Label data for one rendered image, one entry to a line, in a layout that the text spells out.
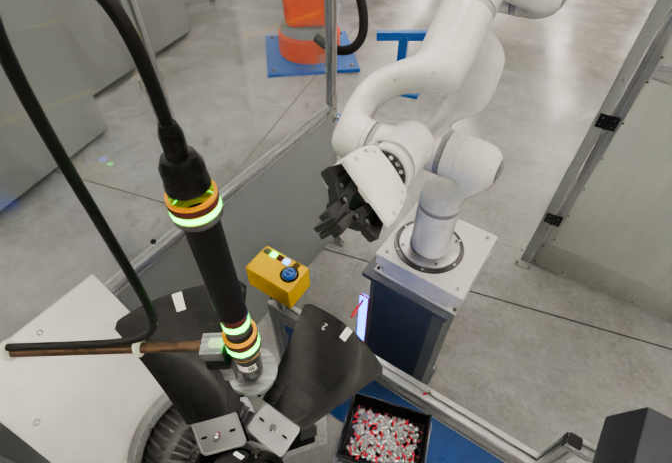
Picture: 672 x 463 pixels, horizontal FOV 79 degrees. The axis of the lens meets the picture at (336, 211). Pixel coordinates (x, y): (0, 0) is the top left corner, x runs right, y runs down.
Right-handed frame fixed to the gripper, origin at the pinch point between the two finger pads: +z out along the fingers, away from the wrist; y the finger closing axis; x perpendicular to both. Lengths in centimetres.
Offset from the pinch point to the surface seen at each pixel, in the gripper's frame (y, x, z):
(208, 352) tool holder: 5.1, 22.0, 8.7
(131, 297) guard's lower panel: -7, 107, -31
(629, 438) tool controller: 68, -3, -31
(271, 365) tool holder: 13.5, 23.5, 1.5
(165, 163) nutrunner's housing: -12.7, -2.2, 15.8
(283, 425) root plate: 30, 43, -6
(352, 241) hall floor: 45, 127, -174
